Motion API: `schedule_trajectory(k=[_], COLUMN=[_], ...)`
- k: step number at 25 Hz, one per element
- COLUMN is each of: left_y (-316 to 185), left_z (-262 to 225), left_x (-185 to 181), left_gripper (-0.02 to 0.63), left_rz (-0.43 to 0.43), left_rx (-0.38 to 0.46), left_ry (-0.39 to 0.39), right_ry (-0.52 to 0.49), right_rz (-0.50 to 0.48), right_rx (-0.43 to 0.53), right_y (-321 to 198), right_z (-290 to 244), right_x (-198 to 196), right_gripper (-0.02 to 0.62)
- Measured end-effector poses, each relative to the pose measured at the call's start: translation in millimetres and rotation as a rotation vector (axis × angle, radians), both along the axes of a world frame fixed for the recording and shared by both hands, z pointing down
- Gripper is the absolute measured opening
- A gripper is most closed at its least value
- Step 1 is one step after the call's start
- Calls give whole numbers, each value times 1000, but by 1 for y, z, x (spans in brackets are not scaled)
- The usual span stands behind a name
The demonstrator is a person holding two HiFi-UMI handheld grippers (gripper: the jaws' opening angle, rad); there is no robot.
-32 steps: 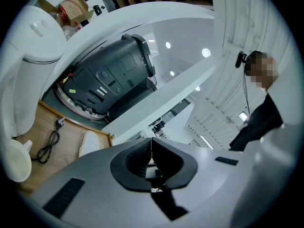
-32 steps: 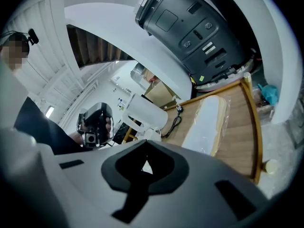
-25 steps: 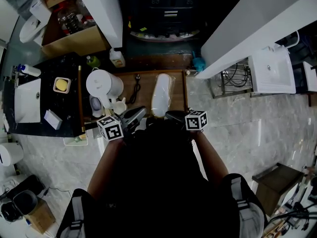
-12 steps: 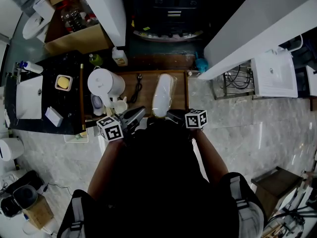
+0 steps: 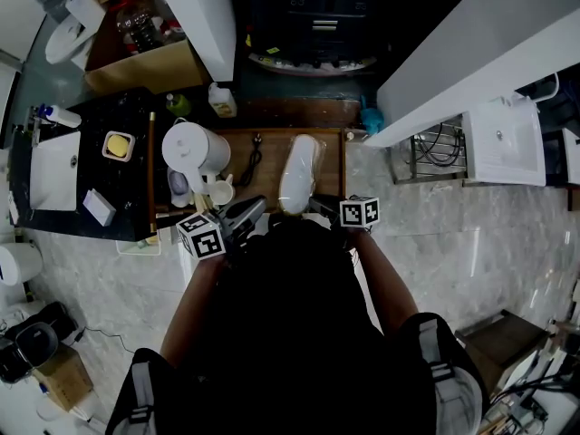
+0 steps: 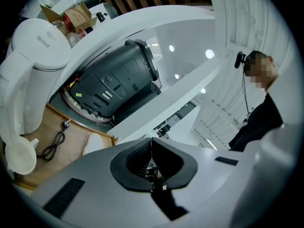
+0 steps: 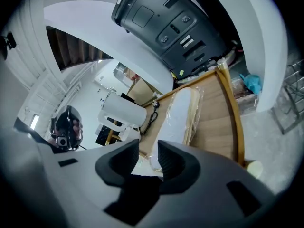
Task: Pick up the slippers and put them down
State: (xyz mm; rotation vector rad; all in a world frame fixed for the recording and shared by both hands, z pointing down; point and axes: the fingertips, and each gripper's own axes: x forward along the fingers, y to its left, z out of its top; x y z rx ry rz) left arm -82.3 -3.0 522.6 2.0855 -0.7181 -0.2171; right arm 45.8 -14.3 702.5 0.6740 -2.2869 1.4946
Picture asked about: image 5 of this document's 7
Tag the metal rack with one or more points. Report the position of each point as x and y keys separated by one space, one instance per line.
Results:
x=403 y=170

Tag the dark drawer cabinet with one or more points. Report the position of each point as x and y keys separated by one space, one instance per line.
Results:
x=317 y=21

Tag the large cardboard box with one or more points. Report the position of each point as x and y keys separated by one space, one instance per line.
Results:
x=149 y=68

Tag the yellow soap bar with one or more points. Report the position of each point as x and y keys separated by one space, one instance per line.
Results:
x=117 y=144

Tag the clear plastic bottle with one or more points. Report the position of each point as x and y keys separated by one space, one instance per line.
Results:
x=138 y=27

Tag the white square sink basin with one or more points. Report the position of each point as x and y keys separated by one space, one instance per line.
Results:
x=54 y=175

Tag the white jug with yellow label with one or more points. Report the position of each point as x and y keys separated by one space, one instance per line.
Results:
x=223 y=103

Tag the beige wrapped packet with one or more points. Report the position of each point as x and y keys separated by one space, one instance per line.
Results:
x=203 y=203

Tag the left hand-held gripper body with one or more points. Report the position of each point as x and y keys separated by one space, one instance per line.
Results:
x=201 y=243

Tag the green bottle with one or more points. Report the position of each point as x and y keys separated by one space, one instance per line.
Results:
x=179 y=104

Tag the yellow soap in dish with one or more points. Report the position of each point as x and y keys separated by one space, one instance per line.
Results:
x=104 y=150

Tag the plastic-wrapped white slipper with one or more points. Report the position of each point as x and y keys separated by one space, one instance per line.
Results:
x=299 y=175

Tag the brown rod with gold ends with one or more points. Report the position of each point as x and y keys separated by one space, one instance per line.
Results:
x=152 y=175

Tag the person's left forearm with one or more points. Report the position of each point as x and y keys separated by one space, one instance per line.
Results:
x=190 y=306

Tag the person's right forearm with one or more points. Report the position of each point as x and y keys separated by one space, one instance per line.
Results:
x=385 y=283

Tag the small white box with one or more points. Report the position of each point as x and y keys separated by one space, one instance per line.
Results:
x=99 y=206

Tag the black waste bin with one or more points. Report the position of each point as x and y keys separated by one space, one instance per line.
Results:
x=36 y=345

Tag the white electric kettle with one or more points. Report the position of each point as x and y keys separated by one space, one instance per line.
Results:
x=190 y=145

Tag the grey glass cup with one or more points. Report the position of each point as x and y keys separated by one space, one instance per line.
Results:
x=178 y=186

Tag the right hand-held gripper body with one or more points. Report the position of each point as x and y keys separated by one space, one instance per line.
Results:
x=358 y=213

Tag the brown cardboard carton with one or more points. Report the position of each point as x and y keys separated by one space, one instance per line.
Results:
x=65 y=379

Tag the person's black shirt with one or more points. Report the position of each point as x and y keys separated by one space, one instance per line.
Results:
x=290 y=333

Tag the white toilet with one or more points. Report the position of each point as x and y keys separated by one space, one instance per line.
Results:
x=65 y=41

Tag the white plastic basket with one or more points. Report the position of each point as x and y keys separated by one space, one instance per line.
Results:
x=136 y=248

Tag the metal faucet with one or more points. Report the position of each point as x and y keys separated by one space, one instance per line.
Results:
x=35 y=129

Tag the blue capped spray bottle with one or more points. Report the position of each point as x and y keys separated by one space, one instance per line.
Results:
x=65 y=117

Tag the white washboard basin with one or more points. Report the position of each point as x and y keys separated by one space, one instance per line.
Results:
x=507 y=147

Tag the brown wooden tray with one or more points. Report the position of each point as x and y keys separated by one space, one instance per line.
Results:
x=272 y=166

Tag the teal brush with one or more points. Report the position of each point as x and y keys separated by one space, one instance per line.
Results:
x=372 y=118

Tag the cream cup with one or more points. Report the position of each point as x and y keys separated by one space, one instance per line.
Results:
x=222 y=193

